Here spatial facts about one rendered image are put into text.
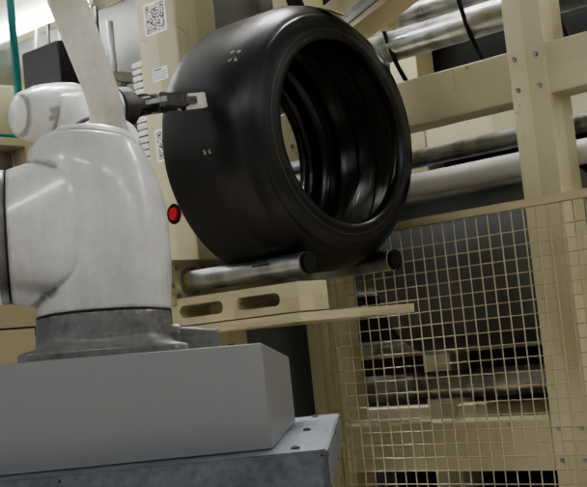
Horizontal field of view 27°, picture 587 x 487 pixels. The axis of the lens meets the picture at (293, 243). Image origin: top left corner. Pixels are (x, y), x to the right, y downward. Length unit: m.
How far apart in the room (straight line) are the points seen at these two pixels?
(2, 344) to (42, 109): 0.78
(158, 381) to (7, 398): 0.15
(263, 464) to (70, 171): 0.42
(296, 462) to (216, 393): 0.11
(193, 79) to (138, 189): 1.11
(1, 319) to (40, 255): 1.39
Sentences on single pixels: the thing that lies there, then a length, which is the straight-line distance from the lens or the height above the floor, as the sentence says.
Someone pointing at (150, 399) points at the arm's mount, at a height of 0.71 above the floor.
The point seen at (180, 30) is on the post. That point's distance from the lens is 2.76.
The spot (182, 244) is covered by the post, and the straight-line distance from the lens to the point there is 2.70.
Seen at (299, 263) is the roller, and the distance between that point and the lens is 2.36.
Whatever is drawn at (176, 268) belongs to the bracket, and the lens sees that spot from 2.58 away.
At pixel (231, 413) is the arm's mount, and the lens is 1.18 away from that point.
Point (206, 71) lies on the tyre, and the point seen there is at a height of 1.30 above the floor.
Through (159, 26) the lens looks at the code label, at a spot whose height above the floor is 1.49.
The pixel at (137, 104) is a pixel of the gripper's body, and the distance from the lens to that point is 2.22.
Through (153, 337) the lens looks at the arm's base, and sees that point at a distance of 1.34.
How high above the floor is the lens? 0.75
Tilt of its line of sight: 5 degrees up
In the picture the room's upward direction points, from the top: 6 degrees counter-clockwise
